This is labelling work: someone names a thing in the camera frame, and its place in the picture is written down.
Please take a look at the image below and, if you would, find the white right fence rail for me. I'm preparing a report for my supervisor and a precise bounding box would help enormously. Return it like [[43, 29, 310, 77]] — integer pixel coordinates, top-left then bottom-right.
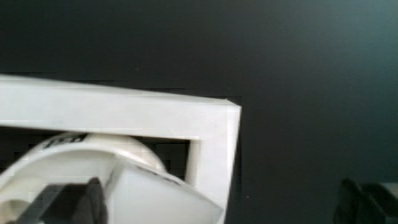
[[0, 75, 241, 139]]

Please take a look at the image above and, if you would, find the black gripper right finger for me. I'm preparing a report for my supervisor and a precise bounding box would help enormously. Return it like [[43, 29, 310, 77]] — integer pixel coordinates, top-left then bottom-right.
[[335, 179, 398, 224]]

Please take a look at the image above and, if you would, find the white stool leg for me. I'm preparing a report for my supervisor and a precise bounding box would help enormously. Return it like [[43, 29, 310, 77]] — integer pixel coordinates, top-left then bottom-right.
[[107, 163, 223, 224]]

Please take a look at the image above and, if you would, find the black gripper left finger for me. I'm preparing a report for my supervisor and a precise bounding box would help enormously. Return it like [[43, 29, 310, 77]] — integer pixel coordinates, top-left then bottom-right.
[[15, 178, 109, 224]]

